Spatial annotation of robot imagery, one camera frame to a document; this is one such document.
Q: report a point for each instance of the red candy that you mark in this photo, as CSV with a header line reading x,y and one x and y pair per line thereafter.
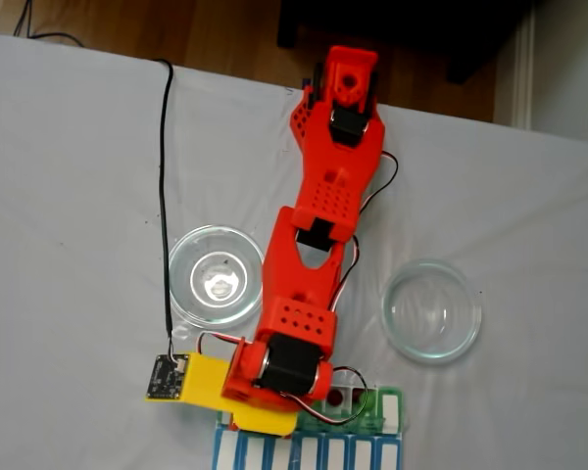
x,y
335,397
357,394

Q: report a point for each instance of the green candy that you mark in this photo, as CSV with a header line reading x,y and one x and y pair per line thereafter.
x,y
369,404

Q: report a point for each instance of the weekly pill organizer box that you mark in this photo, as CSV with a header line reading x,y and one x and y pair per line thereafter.
x,y
333,450

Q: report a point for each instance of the clear glass dish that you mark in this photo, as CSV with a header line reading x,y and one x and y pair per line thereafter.
x,y
436,347
215,313

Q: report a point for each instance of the white tablecloth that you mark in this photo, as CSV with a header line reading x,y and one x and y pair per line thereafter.
x,y
78,196

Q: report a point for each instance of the orange perforated holder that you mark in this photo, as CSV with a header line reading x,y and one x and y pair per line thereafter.
x,y
299,122

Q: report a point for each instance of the white door trim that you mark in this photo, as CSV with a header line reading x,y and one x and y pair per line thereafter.
x,y
522,73

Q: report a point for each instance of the dark wooden furniture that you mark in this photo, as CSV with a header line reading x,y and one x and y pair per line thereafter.
x,y
470,29

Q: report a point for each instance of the camera board in yellow mount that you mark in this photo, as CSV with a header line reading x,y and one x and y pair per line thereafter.
x,y
196,377

